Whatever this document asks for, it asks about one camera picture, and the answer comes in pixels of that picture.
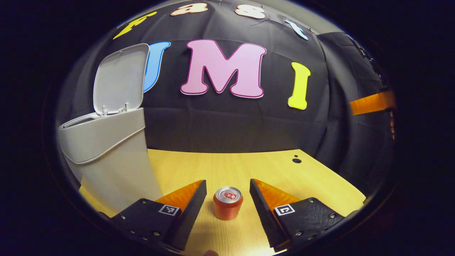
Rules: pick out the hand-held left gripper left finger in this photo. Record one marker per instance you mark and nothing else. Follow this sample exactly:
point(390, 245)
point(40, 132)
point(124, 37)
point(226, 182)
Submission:
point(188, 217)

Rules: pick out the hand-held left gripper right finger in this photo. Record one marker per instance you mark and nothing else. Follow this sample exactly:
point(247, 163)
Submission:
point(265, 217)

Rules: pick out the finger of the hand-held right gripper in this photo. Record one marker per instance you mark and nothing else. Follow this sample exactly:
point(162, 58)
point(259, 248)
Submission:
point(373, 103)

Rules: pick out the red pop can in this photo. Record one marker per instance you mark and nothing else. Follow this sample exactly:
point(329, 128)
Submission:
point(227, 208)

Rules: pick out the white desktop garbage bin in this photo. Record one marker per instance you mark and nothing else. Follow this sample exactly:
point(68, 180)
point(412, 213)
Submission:
point(106, 142)

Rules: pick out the wooden desktop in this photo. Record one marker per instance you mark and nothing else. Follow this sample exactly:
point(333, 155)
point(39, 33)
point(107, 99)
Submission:
point(249, 167)

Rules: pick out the black backdrop cloth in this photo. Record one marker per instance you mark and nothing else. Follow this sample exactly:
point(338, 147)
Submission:
point(231, 124)

